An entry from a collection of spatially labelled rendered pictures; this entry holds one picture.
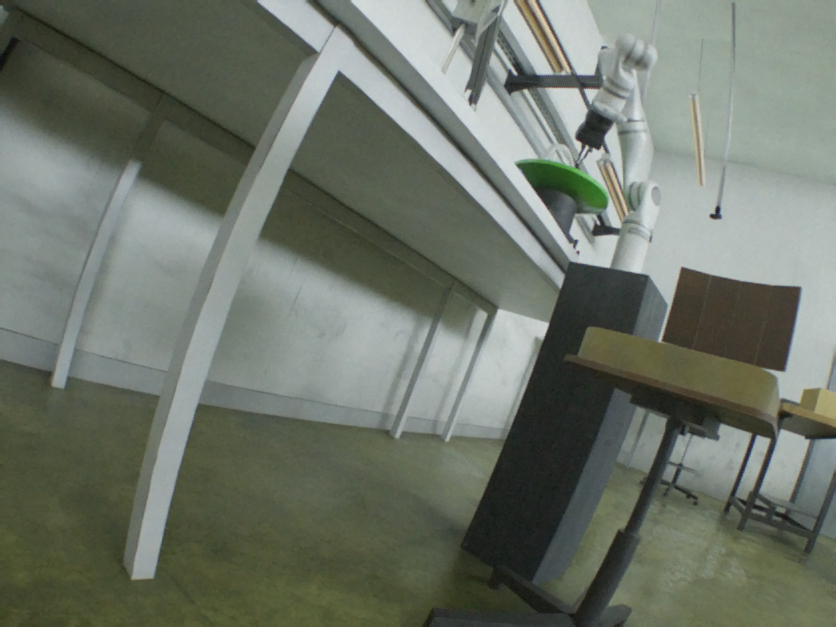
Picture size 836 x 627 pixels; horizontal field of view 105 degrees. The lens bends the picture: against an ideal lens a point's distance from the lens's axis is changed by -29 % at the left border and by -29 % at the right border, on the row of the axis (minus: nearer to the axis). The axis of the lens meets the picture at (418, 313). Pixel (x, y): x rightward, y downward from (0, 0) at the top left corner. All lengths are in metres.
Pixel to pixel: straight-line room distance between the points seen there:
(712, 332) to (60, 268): 1.75
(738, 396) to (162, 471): 0.80
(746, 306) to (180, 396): 1.15
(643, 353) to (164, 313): 1.37
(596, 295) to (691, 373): 0.56
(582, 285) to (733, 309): 0.41
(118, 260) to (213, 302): 0.92
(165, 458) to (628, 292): 1.05
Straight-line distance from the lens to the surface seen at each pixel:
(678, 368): 0.72
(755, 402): 0.70
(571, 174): 1.25
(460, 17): 0.95
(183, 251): 1.56
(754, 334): 1.15
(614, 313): 1.19
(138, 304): 1.54
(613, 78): 1.17
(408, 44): 0.73
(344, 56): 0.71
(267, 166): 0.62
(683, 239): 6.30
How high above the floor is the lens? 0.49
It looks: 4 degrees up
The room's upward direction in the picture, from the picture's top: 21 degrees clockwise
